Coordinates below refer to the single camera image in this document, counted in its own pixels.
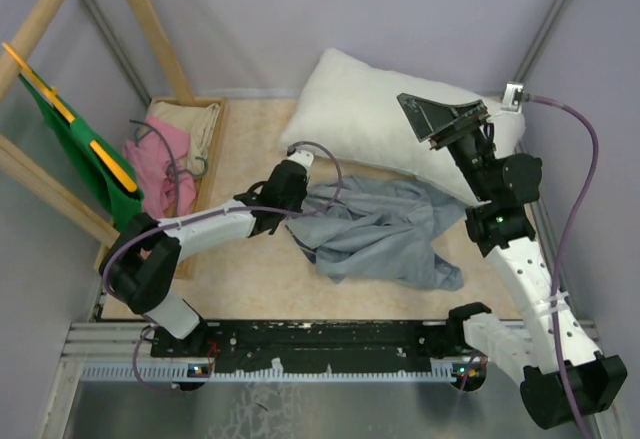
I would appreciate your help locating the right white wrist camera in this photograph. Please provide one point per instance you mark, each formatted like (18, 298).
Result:
(512, 97)

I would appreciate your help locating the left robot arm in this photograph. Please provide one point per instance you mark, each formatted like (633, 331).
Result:
(139, 268)

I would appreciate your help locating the wooden tray box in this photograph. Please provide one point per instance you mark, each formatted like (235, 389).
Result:
(203, 185)

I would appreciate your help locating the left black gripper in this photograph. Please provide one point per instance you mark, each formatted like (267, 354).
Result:
(296, 205)

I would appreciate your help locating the green shirt on hanger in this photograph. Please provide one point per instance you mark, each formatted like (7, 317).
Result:
(74, 139)

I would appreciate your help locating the yellow plastic hanger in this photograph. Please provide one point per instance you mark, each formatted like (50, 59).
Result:
(50, 93)

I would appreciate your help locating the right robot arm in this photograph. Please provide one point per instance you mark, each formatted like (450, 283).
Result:
(561, 373)

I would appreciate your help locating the white cable duct strip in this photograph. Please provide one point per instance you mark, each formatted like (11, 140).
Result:
(184, 372)

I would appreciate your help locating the white pillow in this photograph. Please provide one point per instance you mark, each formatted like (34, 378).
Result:
(351, 108)

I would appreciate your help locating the beige cloth in tray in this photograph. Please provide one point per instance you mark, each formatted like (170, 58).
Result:
(197, 125)

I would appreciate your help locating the aluminium frame rail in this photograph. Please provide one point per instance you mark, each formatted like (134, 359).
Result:
(540, 40)

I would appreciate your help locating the light blue pillowcase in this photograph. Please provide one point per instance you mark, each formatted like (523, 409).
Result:
(380, 229)

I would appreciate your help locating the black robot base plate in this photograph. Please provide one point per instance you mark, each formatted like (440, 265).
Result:
(314, 347)

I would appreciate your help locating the pink garment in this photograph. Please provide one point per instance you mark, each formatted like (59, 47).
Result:
(159, 207)

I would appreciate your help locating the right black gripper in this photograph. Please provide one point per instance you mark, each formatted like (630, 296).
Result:
(428, 118)

